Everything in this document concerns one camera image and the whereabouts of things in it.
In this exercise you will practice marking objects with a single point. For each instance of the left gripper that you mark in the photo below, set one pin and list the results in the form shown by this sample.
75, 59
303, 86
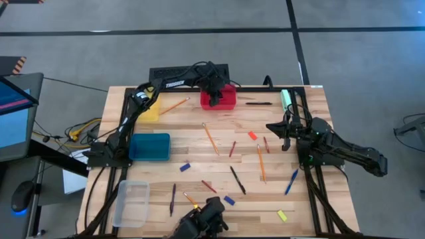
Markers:
214, 81

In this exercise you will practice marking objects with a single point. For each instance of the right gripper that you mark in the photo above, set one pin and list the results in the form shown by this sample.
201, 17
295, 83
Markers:
307, 132

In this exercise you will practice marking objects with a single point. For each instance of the red crayon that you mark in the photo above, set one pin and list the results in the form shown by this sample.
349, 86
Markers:
232, 149
266, 144
208, 186

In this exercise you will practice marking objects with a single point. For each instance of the orange eraser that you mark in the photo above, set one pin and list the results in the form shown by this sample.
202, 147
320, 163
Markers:
252, 135

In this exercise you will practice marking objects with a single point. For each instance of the black pen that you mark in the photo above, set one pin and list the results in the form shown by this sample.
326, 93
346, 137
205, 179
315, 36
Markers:
259, 103
237, 180

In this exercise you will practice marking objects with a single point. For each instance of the orange pencil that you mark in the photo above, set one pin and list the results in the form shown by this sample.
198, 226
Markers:
191, 200
174, 106
261, 163
210, 138

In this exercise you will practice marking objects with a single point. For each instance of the blue pen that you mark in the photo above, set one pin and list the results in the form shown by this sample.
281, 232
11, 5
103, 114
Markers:
291, 182

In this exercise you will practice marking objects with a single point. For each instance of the blue eraser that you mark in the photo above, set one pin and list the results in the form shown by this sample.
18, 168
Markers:
185, 167
229, 200

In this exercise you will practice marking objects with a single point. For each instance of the yellow eraser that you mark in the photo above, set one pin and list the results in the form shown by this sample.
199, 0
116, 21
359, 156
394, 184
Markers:
282, 215

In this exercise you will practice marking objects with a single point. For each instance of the purple pen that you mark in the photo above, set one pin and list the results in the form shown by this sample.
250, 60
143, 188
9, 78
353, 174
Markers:
172, 200

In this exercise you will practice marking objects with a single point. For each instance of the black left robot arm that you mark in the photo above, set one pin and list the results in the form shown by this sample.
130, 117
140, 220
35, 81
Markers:
123, 132

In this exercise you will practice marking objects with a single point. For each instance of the red plastic bin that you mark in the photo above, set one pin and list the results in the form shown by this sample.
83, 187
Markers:
229, 103

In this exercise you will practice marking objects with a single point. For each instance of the mint green stapler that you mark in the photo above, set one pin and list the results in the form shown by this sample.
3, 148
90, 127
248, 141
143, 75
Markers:
285, 99

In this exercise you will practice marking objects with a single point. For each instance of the yellow plastic bin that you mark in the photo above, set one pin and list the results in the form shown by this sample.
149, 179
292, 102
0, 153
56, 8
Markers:
151, 114

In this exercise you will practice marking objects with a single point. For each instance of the teal plastic bin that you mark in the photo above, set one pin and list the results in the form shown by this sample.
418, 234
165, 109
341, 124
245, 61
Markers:
149, 147

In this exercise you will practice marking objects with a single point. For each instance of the black device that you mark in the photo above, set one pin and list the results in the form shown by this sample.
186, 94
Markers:
202, 222

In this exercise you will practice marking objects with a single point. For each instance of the grey metal stand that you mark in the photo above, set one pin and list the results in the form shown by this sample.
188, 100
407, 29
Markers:
415, 127

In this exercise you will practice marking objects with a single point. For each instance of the clear plastic bin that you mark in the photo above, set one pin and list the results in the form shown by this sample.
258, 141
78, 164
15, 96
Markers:
131, 204

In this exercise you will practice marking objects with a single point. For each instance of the white paper sheet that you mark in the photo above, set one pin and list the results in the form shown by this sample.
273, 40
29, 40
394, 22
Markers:
74, 182

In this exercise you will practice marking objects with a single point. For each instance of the laptop with blue screen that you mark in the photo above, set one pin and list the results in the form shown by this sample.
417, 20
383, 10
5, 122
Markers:
13, 132

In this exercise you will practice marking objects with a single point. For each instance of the hazard striped black plate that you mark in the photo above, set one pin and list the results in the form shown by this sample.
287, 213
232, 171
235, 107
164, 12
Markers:
20, 1
8, 64

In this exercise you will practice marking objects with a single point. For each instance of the black computer mouse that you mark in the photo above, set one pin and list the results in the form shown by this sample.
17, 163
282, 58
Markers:
22, 196

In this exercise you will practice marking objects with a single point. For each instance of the grey side desk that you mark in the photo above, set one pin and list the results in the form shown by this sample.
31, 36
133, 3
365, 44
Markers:
6, 229

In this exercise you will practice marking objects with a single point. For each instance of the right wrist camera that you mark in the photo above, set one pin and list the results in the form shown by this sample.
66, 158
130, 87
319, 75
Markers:
297, 127

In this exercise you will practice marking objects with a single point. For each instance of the black aluminium table frame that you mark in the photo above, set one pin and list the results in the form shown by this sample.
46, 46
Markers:
252, 89

